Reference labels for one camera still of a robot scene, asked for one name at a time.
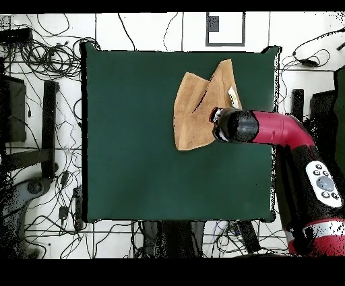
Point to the tan terry towel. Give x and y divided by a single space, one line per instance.
194 124

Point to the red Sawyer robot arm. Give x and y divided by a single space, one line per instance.
277 129

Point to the flat black box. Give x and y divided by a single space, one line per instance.
16 35

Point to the grey square floor marker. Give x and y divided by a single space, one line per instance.
213 24

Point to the dark green table cloth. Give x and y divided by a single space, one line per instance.
121 135

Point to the large black box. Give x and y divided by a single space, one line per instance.
322 113
16 108

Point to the narrow dark green cloth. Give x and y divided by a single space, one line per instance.
341 121

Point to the black oblong floor box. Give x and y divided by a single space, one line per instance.
249 237

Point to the long black power strip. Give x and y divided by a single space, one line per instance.
78 205

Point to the small black power adapter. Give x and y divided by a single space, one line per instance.
63 212

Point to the office chair base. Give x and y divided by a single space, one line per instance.
35 187

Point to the black metal frame bar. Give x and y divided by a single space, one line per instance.
297 104
49 121

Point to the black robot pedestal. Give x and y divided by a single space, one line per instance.
175 237

